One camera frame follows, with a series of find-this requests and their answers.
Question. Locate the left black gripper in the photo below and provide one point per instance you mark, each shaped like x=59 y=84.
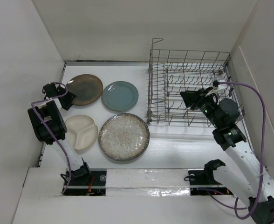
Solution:
x=70 y=98

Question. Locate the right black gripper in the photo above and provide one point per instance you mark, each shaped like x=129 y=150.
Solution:
x=189 y=97

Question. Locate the brown glazed round plate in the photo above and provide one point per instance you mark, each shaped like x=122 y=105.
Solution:
x=87 y=87

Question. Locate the blue-grey round plate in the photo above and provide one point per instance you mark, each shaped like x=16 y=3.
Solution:
x=120 y=96

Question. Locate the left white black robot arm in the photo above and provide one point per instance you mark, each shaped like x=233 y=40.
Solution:
x=50 y=128

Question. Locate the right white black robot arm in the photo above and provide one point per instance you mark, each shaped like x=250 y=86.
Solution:
x=256 y=189

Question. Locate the cream divided plate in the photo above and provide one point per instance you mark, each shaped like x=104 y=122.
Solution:
x=81 y=131

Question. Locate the speckled white dark-rimmed plate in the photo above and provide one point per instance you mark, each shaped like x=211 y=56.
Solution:
x=124 y=137

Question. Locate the grey wire dish rack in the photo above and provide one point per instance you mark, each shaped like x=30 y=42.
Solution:
x=172 y=71

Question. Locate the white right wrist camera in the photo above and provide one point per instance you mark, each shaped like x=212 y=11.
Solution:
x=219 y=86

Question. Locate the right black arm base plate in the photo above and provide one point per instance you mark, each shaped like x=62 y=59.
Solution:
x=200 y=185

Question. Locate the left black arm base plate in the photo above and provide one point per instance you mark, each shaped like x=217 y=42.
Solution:
x=94 y=186

